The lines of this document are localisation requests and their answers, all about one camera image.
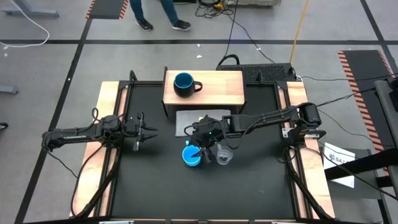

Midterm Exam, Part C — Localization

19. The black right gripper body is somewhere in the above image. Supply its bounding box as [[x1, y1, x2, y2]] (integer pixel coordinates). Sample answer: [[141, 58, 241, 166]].
[[189, 115, 225, 147]]

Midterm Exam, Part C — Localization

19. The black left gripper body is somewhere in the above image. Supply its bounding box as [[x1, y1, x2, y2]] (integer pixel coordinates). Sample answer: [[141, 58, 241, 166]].
[[124, 111, 146, 152]]

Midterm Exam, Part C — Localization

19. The blue plastic cup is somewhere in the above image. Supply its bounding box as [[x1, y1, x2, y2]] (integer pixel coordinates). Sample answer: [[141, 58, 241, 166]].
[[182, 144, 202, 168]]

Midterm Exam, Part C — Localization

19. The clear plastic cup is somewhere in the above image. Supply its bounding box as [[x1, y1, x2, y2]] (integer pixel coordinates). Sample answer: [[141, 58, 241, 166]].
[[215, 146, 234, 166]]

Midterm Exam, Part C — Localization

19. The black mug blue inside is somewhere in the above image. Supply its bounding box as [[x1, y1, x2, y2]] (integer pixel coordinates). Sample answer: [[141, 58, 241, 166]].
[[173, 72, 203, 99]]

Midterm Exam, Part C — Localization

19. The grey folded cloth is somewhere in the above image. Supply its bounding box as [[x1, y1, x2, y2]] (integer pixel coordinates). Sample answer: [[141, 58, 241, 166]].
[[175, 108, 231, 138]]

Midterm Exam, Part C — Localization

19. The person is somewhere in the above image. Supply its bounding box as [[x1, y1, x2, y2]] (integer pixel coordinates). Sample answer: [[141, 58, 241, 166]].
[[129, 0, 192, 32]]

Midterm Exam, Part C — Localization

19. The small black orange-striped mat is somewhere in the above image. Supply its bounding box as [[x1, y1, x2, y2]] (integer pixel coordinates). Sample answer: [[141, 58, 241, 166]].
[[85, 0, 129, 20]]

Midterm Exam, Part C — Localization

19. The white paper sign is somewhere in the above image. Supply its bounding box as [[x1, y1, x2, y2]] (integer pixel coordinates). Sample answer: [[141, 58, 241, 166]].
[[322, 142, 356, 189]]

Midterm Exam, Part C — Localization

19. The long grey desk foot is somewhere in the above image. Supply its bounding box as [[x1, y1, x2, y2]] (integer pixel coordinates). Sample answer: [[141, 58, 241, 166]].
[[1, 0, 60, 18]]

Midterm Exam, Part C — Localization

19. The black metal beam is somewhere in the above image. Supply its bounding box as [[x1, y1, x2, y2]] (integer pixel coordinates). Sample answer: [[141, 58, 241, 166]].
[[324, 147, 398, 181]]

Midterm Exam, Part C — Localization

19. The long black orange-striped mat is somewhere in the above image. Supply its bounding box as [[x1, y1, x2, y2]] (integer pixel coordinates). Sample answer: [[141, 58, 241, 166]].
[[337, 49, 398, 177]]

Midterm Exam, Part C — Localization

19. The grey metal beam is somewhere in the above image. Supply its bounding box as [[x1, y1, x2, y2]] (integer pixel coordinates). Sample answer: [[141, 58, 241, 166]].
[[374, 79, 398, 200]]

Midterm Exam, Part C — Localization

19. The wooden shelf black metal frame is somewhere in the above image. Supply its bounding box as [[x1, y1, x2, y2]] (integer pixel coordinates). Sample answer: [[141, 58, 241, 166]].
[[161, 65, 247, 121]]

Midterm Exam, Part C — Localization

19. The black cable conduit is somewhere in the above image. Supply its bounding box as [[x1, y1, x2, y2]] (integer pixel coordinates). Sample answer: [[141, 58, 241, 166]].
[[70, 144, 123, 218], [279, 146, 334, 220]]

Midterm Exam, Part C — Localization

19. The long black floor cable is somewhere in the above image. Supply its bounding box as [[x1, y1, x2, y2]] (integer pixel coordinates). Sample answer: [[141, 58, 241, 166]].
[[223, 0, 276, 65]]

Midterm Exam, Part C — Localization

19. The tangled black cable bundle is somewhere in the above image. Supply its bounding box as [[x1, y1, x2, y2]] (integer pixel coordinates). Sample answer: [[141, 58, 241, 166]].
[[195, 0, 236, 19]]

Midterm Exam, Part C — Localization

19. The yellow cable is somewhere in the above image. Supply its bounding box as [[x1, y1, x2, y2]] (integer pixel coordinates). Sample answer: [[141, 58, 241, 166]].
[[289, 0, 310, 65]]

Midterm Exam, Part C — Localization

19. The white cable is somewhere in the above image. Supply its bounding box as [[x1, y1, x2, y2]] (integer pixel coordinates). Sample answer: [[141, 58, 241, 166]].
[[0, 0, 50, 49]]

